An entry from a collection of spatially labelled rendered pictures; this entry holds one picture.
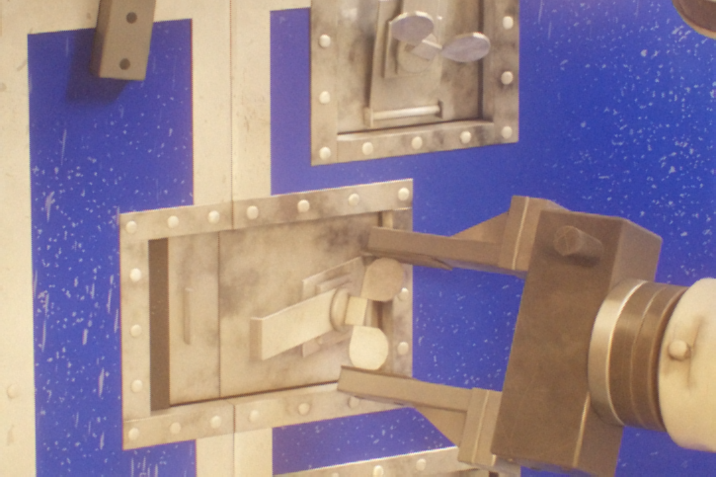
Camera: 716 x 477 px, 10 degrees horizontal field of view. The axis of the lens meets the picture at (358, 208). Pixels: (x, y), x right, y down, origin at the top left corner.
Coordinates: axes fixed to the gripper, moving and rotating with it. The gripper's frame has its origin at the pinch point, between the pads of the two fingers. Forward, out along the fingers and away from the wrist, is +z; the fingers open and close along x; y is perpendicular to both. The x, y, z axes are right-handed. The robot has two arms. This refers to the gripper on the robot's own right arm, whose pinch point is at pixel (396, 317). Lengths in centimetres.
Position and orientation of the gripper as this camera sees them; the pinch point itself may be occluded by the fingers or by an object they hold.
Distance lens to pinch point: 205.9
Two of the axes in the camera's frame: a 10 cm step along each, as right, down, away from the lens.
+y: -4.7, -2.2, -8.6
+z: -8.6, -1.2, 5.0
